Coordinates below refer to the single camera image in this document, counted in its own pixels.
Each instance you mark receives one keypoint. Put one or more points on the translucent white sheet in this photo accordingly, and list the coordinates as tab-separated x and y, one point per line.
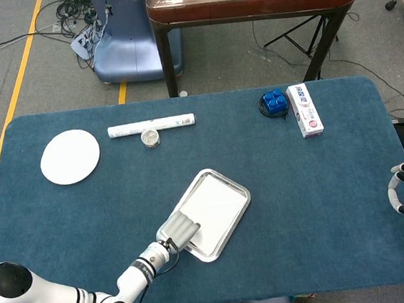
218	204

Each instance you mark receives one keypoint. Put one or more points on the blue grey machine base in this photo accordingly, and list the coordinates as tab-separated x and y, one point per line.
130	50

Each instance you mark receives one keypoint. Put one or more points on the stainless steel tray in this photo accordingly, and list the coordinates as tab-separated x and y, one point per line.
209	257

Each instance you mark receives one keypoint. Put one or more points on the small white floor cap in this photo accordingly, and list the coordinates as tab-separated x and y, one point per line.
183	93

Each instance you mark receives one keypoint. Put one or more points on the brown mahjong table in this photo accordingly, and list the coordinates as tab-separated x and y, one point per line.
244	7

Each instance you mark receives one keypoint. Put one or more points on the white rolled film tube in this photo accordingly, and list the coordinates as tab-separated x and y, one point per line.
170	121

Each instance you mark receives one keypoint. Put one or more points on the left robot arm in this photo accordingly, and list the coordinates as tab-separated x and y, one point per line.
58	300

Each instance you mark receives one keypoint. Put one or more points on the white pink toothpaste box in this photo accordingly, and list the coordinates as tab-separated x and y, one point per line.
306	111

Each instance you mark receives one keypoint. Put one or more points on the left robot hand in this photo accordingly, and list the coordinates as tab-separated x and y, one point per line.
176	232

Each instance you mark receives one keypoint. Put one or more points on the blue building block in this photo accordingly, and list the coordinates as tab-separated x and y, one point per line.
274	102

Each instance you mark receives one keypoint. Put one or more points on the small clear jar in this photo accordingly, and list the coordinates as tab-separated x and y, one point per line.
150	138

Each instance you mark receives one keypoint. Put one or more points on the white round plate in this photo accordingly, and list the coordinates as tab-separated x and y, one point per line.
69	156

